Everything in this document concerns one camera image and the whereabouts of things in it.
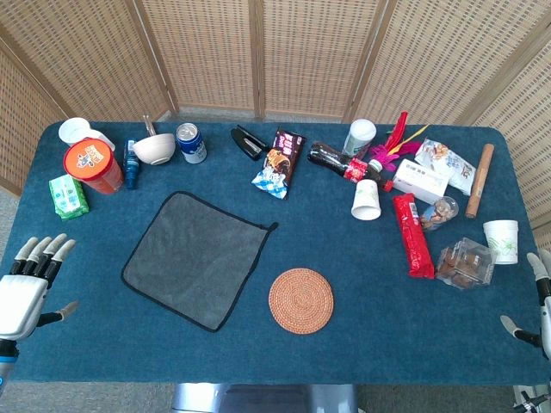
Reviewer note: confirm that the small blue bottle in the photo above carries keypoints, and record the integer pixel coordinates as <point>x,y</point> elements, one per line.
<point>131,168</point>

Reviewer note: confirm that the grey and blue microfiber cloth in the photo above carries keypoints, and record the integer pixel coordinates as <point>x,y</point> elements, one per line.
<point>193,258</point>

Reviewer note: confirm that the clear plastic pastry box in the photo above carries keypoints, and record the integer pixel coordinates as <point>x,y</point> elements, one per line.
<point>467,263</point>

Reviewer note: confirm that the upright paper cup green print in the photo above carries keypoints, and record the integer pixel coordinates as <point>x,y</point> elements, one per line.
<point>501,241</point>

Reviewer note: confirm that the green and white lidded cup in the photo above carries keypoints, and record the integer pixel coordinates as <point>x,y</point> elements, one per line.
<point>359,135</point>

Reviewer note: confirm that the white printed snack packet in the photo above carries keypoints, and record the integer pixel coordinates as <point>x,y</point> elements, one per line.
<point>452,165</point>

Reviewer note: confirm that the pink feather shuttlecock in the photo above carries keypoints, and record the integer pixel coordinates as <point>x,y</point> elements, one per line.
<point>385,155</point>

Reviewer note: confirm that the cola bottle with red label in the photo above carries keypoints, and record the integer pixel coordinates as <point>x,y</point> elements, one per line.
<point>336,160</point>

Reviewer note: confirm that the round woven rattan coaster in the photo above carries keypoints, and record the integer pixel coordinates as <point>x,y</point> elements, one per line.
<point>301,300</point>

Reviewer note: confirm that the orange instant noodle tub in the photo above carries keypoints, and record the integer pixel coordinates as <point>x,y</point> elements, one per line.
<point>92,161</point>

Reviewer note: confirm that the tipped paper cup green print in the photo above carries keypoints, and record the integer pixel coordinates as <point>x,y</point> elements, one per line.
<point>366,200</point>

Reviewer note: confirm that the white lidded plastic cup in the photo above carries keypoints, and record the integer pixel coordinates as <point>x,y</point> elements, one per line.
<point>74,129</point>

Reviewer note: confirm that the blue and white drink can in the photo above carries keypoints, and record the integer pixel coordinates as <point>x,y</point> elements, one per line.
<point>191,146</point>

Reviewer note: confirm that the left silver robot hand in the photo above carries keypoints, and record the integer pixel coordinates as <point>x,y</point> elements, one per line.
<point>21,301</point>

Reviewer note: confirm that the green tissue pack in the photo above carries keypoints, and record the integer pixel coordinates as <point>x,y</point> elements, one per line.
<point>68,197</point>

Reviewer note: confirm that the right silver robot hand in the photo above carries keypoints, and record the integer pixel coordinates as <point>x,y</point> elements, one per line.
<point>546,301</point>

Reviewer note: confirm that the dark chocolate snack bag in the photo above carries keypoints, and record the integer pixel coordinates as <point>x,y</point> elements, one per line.
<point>280,163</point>

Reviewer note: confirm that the bamboo folding screen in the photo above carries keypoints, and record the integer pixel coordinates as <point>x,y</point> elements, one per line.
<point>310,56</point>

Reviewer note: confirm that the white cardboard box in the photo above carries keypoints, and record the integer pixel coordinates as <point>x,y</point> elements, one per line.
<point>419,180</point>

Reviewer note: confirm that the small clear snack cup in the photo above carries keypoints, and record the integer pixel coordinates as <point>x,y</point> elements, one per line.
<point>439,213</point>

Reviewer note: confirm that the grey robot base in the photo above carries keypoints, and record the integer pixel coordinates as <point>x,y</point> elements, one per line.
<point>262,399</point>

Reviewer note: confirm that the red biscuit packet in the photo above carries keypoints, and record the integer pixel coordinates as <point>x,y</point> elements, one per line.
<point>414,236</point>

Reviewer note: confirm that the wooden rolling pin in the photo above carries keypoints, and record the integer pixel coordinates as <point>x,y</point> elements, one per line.
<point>480,180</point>

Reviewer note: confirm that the white ceramic bowl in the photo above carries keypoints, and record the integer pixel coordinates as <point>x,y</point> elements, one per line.
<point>155,148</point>

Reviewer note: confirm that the blue table cloth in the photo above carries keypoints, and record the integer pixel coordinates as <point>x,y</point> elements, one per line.
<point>366,327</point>

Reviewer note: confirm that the black stapler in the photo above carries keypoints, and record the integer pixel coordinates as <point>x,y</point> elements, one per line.
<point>247,142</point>

